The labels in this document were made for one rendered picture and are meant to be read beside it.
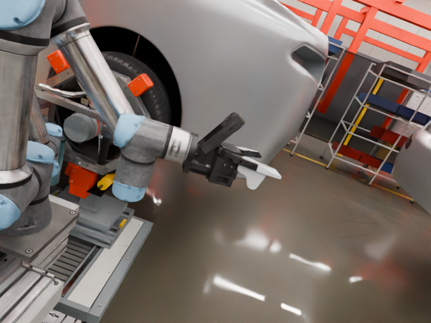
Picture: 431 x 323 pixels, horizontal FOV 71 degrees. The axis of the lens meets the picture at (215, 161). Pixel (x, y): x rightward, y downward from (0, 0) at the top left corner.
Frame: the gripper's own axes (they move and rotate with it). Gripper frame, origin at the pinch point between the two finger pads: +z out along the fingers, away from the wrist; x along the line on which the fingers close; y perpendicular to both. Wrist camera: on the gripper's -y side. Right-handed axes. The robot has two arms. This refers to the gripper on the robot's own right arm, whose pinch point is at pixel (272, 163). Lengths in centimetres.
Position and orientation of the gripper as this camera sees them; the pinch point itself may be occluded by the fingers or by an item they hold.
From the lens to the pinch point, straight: 71.5
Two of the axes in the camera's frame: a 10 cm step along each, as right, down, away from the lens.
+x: 1.4, 3.1, -9.4
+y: -3.3, 9.1, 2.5
